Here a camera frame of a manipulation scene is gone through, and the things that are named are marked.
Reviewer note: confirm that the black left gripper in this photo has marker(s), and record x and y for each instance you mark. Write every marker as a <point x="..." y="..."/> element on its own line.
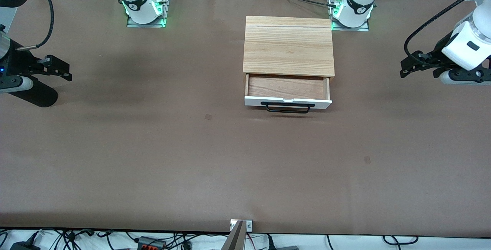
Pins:
<point x="438" y="49"/>

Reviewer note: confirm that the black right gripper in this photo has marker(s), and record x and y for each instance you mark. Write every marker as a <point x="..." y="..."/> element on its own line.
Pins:
<point x="14" y="60"/>

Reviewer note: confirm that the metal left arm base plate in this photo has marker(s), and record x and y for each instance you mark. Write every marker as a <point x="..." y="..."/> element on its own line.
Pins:
<point x="364" y="28"/>

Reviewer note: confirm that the black box with red connectors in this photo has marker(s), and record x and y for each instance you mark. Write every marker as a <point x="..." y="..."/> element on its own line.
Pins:
<point x="151" y="243"/>

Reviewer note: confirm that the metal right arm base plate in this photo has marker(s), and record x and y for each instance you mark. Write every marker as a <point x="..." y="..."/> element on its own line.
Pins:
<point x="165" y="10"/>

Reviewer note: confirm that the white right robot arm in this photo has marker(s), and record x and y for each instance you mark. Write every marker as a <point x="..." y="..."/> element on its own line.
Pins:
<point x="138" y="0"/>

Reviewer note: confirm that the black power adapter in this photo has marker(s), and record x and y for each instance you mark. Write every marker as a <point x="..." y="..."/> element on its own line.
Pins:
<point x="23" y="245"/>

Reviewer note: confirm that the white-fronted wooden drawer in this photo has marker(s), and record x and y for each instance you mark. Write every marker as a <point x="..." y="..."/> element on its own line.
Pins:
<point x="287" y="87"/>

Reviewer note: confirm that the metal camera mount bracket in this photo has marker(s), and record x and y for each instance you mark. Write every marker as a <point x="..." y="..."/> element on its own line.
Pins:
<point x="239" y="234"/>

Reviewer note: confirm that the light wooden cabinet box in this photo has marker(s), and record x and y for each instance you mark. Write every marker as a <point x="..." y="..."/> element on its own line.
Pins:
<point x="288" y="46"/>

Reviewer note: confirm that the black cylindrical vase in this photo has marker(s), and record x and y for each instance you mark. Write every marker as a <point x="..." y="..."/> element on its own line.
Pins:
<point x="38" y="96"/>

